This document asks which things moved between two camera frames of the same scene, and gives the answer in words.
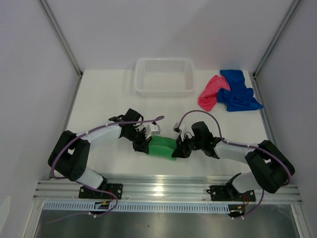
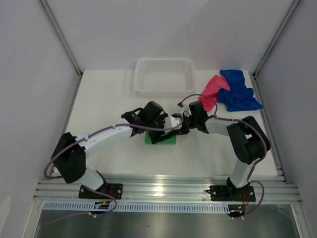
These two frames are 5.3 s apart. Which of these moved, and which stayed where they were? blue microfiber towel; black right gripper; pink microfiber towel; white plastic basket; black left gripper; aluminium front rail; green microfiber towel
Moved: green microfiber towel; black left gripper; black right gripper
Stayed: white plastic basket; aluminium front rail; pink microfiber towel; blue microfiber towel
